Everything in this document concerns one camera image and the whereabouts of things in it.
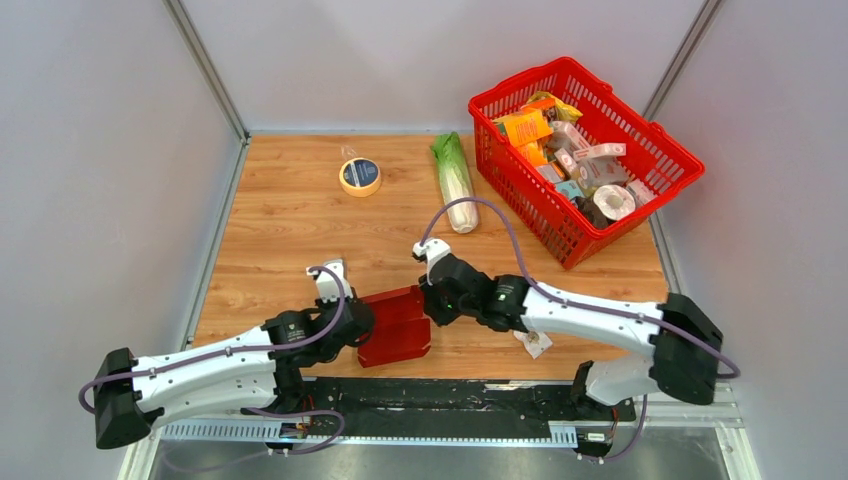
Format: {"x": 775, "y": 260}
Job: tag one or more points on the orange snack box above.
{"x": 523, "y": 127}

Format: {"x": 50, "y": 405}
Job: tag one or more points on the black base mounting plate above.
{"x": 443, "y": 408}

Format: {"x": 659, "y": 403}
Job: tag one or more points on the red plastic shopping basket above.
{"x": 578, "y": 166}

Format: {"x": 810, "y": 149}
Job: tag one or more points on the pink white long box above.
{"x": 612, "y": 149}

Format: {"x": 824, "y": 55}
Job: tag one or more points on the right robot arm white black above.
{"x": 673, "y": 347}

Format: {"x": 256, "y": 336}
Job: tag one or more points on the yellow snack bag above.
{"x": 552, "y": 108}

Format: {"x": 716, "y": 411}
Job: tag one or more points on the small clear plastic packet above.
{"x": 535, "y": 343}

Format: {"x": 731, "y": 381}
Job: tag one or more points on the napa cabbage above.
{"x": 455, "y": 182}

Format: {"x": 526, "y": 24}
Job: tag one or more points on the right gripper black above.
{"x": 429, "y": 293}

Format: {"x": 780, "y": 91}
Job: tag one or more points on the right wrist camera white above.
{"x": 430, "y": 251}

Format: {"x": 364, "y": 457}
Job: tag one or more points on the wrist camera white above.
{"x": 330, "y": 281}
{"x": 430, "y": 251}

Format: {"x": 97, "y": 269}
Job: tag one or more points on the yellow masking tape roll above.
{"x": 360, "y": 177}

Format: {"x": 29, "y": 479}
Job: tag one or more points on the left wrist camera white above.
{"x": 330, "y": 281}

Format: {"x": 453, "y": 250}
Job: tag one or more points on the toilet paper roll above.
{"x": 613, "y": 202}

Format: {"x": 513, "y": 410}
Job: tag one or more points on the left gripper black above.
{"x": 324, "y": 307}

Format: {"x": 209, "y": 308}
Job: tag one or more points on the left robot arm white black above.
{"x": 258, "y": 369}

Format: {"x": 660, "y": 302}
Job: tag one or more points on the aluminium frame rail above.
{"x": 659, "y": 411}

